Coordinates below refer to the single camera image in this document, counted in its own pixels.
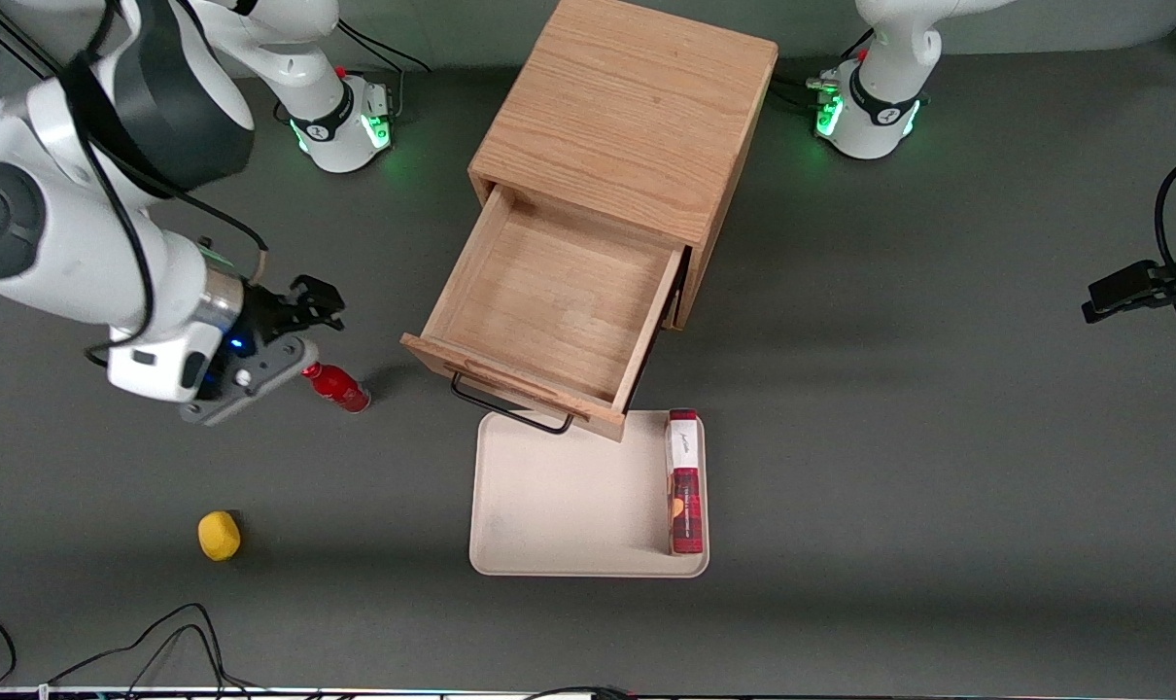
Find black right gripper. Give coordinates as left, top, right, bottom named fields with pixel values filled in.
left=208, top=274, right=346, bottom=390

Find thick black drawer handle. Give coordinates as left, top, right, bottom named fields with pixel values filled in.
left=449, top=371, right=575, bottom=437

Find wooden drawer with notch above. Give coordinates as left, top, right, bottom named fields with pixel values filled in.
left=399, top=182, right=692, bottom=444

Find wooden two-drawer cabinet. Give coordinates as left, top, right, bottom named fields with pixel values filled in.
left=468, top=0, right=779, bottom=333

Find red bottle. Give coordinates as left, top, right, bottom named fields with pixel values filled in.
left=301, top=360, right=372, bottom=414

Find yellow lemon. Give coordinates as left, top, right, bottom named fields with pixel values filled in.
left=197, top=510, right=242, bottom=563

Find beige plastic tray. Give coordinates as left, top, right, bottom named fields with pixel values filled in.
left=468, top=409, right=710, bottom=579

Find red cookie box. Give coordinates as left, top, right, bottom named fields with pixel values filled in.
left=665, top=407, right=706, bottom=556

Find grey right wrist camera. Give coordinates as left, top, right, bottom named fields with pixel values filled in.
left=179, top=335, right=320, bottom=428

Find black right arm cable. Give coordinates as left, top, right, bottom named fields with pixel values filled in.
left=58, top=0, right=270, bottom=372

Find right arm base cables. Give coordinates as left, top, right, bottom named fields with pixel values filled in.
left=273, top=17, right=432, bottom=127

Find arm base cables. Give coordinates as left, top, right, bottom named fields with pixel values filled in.
left=770, top=27, right=877, bottom=111
left=273, top=17, right=432, bottom=127

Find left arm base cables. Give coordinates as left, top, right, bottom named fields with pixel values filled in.
left=770, top=27, right=877, bottom=111

